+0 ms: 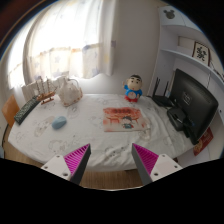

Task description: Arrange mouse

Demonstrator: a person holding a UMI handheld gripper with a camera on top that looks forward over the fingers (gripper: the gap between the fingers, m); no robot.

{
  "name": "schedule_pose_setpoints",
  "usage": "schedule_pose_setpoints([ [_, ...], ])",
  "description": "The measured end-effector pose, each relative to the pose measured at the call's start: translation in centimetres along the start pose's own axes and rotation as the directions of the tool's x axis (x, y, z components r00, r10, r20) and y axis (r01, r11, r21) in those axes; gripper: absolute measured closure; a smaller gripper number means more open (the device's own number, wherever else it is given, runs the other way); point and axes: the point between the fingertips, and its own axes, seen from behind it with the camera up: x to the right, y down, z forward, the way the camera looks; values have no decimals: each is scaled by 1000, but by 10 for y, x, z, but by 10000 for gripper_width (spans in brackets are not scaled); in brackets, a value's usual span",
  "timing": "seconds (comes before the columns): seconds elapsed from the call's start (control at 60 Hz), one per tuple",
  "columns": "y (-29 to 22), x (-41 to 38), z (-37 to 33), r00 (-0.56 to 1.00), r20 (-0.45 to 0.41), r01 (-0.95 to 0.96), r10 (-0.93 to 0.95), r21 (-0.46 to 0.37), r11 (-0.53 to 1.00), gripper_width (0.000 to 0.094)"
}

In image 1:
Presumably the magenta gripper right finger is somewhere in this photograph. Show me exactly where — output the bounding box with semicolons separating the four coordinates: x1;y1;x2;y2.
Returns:
132;144;182;185

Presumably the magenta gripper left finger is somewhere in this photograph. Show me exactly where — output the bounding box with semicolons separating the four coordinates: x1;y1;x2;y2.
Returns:
42;144;91;185

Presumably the light blue computer mouse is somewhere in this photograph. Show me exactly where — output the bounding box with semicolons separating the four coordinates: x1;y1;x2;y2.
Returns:
52;116;67;130

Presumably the white printed tablecloth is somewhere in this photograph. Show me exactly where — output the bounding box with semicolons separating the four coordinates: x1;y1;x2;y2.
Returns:
9;94;193;172

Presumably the red packet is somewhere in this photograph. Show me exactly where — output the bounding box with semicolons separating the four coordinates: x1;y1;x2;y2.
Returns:
193;128;213;156

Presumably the black wifi router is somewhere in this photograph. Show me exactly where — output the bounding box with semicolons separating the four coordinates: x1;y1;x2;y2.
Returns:
152;78;173;107

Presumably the black keyboard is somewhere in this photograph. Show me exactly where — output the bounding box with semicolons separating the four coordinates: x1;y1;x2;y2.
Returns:
14;96;39;124

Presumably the wooden model sailing ship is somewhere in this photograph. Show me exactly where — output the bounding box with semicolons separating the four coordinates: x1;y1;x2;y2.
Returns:
36;78;57;104

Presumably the white patterned handbag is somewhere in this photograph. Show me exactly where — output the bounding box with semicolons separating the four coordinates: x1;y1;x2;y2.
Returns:
59;78;83;107

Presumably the black computer monitor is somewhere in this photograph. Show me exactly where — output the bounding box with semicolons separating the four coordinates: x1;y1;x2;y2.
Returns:
167;69;219;145

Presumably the cartoon boy figurine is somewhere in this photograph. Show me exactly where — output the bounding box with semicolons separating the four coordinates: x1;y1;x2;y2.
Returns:
123;74;143;102

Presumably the wooden chair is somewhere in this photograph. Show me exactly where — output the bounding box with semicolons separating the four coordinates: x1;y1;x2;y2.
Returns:
1;95;20;137

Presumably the framed calligraphy picture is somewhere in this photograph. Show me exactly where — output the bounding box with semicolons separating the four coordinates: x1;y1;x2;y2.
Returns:
192;42;210;66

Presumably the white sheer curtain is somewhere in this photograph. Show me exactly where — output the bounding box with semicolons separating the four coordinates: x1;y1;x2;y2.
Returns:
6;0;118;88

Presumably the white wall shelf unit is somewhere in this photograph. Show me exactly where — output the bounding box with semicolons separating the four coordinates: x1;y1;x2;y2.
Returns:
148;6;224;123

